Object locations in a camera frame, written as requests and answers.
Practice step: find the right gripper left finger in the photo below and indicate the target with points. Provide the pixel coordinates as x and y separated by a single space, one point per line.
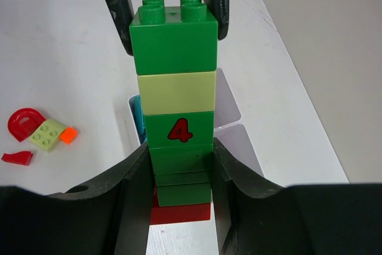
108 214

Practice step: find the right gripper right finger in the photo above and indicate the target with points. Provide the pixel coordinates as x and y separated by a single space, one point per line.
256 216

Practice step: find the green duplo brick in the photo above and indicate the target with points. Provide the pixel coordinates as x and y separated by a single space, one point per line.
179 39

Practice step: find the light green curved lego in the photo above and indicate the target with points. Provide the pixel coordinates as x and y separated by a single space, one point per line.
47 134

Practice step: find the teal curved lego brick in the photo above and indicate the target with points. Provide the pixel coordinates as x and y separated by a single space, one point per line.
139 118

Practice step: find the green and red duplo stack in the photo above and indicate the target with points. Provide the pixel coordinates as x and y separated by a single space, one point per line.
181 154

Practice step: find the orange small lego brick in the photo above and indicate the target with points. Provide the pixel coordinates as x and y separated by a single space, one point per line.
68 135

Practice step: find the red slope lego piece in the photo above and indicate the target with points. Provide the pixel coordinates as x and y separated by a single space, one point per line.
20 158

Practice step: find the left clear divided container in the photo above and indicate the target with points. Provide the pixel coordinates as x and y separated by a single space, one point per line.
179 93

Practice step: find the red horseshoe lego piece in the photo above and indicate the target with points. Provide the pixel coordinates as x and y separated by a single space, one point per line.
23 122

